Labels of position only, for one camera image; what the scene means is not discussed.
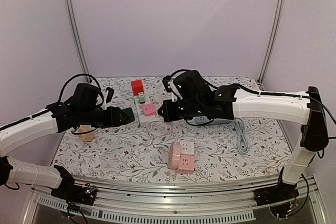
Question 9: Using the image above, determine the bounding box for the right aluminium frame post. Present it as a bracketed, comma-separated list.
[257, 0, 285, 86]

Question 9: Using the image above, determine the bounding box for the white power strip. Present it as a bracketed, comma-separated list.
[134, 93, 156, 126]

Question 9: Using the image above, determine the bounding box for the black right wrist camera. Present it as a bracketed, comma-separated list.
[162, 75, 175, 93]

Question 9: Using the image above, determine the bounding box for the aluminium table edge rail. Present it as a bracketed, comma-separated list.
[22, 175, 323, 224]

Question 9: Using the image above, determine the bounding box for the left aluminium frame post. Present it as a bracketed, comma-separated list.
[64, 0, 89, 74]

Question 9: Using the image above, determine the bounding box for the green plug adapter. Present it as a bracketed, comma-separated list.
[138, 92, 146, 104]

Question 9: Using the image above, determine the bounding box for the dark green cube socket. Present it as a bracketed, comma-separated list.
[117, 108, 135, 126]

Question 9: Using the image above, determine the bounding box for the floral tablecloth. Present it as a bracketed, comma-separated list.
[52, 77, 291, 184]

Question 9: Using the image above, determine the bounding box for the pink cable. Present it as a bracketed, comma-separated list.
[146, 119, 179, 143]

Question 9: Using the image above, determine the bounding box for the pink plug adapter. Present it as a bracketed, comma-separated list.
[142, 103, 156, 116]

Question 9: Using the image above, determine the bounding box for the light blue coiled cable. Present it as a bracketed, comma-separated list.
[235, 119, 249, 154]

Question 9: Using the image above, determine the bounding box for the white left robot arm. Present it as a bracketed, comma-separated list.
[1, 83, 129, 200]

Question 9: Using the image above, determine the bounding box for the light blue power strip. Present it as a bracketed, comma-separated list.
[190, 116, 231, 125]

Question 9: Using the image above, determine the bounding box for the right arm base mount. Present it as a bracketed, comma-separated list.
[253, 168, 299, 206]

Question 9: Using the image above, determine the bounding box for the pink cube socket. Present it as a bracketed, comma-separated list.
[176, 154, 195, 174]

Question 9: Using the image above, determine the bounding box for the white cube socket tiger print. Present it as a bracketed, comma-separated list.
[180, 141, 194, 155]

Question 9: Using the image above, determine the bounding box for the red cube adapter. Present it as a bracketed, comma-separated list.
[131, 80, 144, 97]

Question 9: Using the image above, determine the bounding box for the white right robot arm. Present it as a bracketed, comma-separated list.
[158, 70, 329, 201]

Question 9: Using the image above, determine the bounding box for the beige cube socket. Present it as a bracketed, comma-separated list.
[77, 125, 95, 142]

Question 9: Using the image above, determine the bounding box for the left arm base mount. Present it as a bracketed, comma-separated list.
[51, 165, 97, 206]

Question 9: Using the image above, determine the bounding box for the pink round socket base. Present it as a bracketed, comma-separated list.
[168, 143, 181, 169]

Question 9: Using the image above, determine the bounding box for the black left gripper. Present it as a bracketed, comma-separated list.
[79, 106, 129, 129]

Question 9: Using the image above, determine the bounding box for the aluminium frame post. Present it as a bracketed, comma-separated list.
[64, 0, 89, 74]
[257, 0, 285, 86]

